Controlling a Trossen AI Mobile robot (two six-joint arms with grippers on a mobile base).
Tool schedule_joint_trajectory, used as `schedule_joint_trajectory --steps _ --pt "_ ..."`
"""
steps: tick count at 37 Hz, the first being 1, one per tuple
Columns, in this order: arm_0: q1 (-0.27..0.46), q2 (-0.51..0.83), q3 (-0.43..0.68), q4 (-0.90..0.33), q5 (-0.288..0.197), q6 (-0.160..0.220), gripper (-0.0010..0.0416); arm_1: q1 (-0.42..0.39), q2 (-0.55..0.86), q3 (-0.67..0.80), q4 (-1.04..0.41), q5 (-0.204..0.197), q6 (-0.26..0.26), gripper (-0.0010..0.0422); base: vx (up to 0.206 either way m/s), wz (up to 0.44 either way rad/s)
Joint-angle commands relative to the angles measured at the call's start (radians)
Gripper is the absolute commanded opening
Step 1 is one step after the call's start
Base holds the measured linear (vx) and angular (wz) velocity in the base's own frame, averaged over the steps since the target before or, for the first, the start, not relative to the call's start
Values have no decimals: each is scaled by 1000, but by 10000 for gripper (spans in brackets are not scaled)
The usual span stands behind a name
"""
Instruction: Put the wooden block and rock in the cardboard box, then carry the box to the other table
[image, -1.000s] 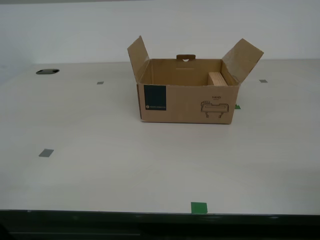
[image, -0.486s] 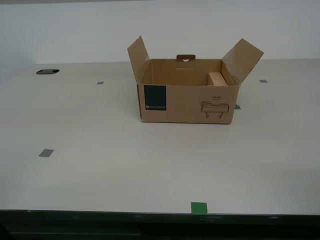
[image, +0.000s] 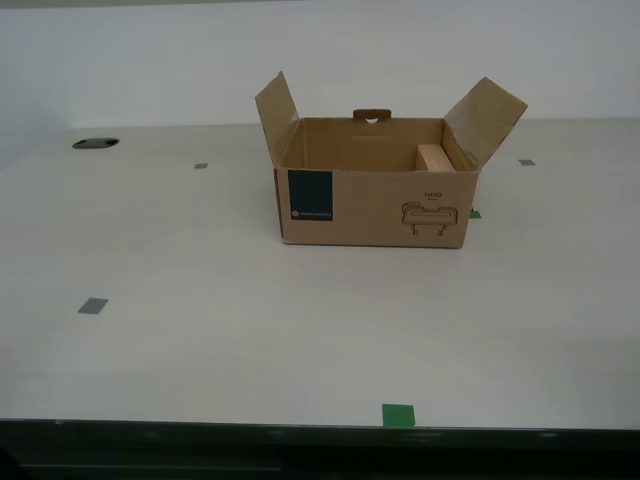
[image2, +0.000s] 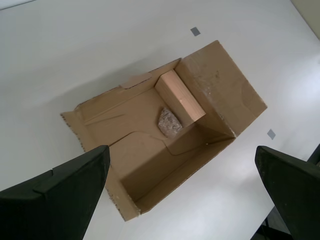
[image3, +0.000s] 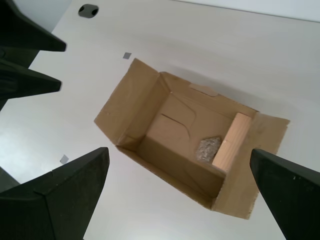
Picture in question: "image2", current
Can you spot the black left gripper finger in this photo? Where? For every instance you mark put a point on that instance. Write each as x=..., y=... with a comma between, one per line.
x=297, y=195
x=50, y=212

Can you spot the cardboard box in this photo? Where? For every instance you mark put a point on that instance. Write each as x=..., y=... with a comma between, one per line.
x=140, y=155

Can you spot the pinkish granite rock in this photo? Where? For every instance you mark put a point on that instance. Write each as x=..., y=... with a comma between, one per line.
x=170, y=122

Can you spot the light wooden block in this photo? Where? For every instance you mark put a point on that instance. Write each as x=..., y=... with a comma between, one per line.
x=185, y=100

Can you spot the grey tape square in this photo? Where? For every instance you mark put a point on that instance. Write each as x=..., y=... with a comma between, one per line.
x=271, y=134
x=195, y=31

